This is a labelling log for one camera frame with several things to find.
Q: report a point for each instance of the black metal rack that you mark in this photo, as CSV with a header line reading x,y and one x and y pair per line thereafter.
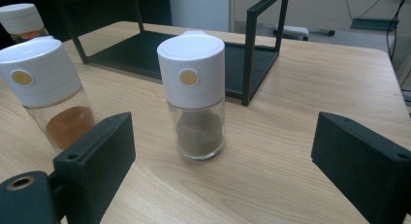
x,y
135,56

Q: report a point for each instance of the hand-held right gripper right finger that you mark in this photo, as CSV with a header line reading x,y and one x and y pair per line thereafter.
x,y
365,166

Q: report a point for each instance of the grey powder spice jar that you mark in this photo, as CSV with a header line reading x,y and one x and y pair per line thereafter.
x,y
194,85

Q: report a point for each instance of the dark flat box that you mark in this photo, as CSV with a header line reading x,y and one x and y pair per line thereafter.
x,y
373,23

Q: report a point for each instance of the orange powder spice jar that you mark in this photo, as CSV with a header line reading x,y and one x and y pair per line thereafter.
x,y
38,78

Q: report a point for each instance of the tan powder spice jar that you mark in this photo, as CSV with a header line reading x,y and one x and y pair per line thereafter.
x,y
21,18

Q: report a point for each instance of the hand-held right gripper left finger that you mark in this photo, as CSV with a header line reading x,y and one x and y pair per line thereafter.
x,y
97,162

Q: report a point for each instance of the white power strip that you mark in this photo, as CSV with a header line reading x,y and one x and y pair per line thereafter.
x,y
292,31

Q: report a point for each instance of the black plug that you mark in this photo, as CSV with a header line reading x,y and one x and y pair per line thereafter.
x,y
323,32

